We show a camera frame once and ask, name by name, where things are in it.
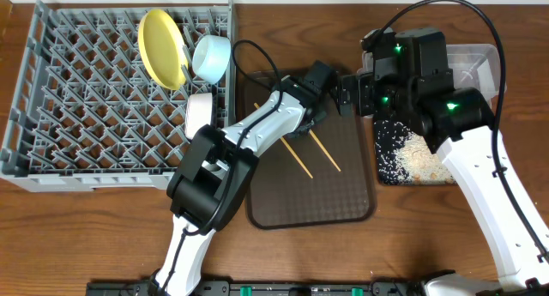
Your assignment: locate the wooden chopstick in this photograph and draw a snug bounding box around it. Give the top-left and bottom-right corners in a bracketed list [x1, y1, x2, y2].
[280, 137, 313, 179]
[309, 130, 341, 172]

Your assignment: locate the rice food waste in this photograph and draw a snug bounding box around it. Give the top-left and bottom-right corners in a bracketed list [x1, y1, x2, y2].
[377, 119, 456, 184]

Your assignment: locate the pink bowl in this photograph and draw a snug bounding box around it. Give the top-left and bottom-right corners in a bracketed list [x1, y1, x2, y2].
[184, 93, 214, 140]

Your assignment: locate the light blue bowl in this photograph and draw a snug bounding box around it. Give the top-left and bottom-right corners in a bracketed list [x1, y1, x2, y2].
[191, 34, 231, 84]

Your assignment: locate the yellow plate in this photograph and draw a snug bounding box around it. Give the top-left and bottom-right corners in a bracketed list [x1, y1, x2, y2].
[138, 9, 189, 90]

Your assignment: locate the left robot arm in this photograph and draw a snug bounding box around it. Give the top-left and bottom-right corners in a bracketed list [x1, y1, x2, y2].
[148, 61, 337, 295]

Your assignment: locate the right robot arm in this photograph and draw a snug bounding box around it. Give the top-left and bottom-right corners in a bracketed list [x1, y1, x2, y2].
[335, 28, 548, 295]

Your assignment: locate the black waste tray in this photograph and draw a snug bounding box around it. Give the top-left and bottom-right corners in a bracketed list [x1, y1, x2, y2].
[371, 108, 458, 186]

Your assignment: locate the grey dishwasher rack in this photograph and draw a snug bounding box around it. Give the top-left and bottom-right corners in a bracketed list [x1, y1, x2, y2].
[1, 3, 235, 192]

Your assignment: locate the brown serving tray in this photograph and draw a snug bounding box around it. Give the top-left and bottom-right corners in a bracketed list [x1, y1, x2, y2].
[238, 64, 377, 229]

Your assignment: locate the clear plastic bin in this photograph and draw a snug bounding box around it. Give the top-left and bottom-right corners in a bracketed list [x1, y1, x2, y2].
[359, 44, 502, 117]

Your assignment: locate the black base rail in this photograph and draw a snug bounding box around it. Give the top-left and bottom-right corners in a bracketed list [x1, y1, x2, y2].
[85, 269, 486, 296]

